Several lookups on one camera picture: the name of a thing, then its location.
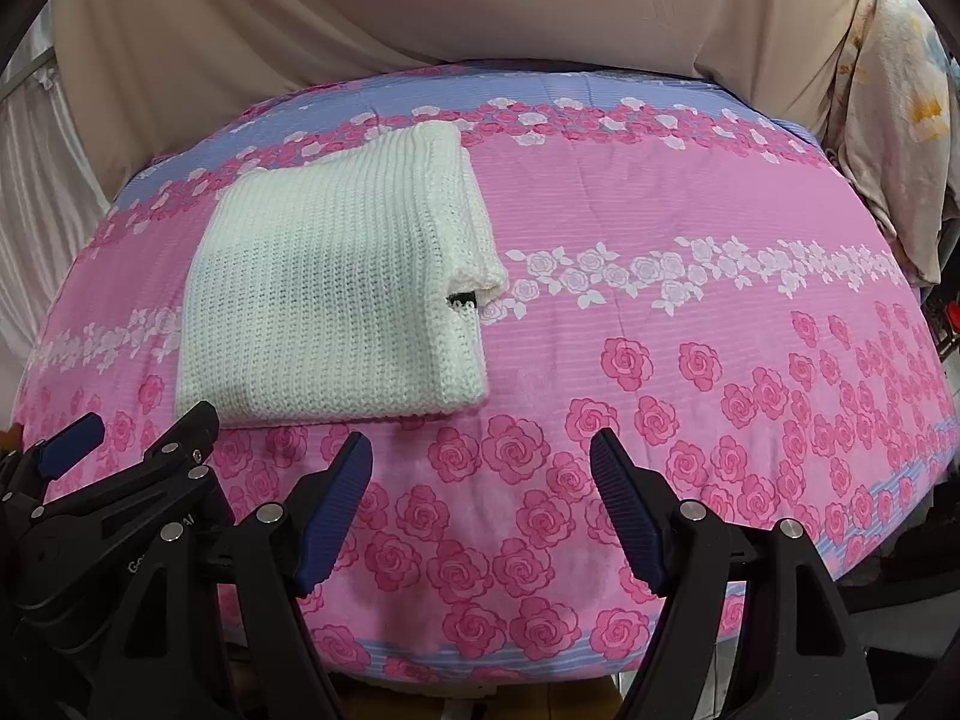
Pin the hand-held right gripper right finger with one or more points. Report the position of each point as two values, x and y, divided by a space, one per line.
626 517

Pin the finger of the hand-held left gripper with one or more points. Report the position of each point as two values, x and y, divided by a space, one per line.
71 436
180 439

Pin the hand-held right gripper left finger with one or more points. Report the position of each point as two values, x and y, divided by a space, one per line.
334 514

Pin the white knit sweater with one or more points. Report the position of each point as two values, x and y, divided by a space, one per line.
322 300

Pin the pink floral bed sheet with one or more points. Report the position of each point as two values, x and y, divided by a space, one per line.
637 315

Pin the white pleated curtain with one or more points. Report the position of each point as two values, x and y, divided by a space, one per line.
45 187

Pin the pale floral hanging cloth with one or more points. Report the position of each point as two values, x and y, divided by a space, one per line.
896 112

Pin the beige backdrop curtain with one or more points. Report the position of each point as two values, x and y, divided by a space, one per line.
450 0

